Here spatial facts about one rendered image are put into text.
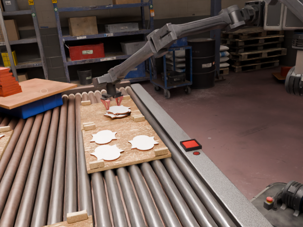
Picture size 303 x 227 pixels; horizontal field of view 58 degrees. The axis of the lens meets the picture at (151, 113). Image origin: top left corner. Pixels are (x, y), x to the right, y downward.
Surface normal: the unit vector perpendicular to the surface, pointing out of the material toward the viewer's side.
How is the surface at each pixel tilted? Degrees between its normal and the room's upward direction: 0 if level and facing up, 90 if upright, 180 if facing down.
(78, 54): 90
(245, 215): 0
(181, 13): 90
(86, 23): 92
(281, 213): 0
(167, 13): 90
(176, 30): 61
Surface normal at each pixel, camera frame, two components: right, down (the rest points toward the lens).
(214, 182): -0.07, -0.93
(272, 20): -0.78, 0.27
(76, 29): 0.54, 0.17
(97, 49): 0.32, 0.32
